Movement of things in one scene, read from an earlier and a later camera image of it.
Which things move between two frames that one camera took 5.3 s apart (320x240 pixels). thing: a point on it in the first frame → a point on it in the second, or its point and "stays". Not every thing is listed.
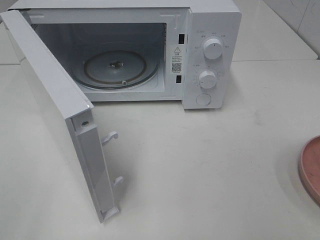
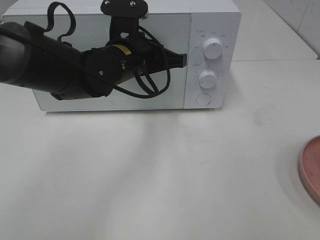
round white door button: [203, 99] stays
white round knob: [208, 79] stays
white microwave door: [73, 115] → [92, 30]
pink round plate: [309, 168] stays
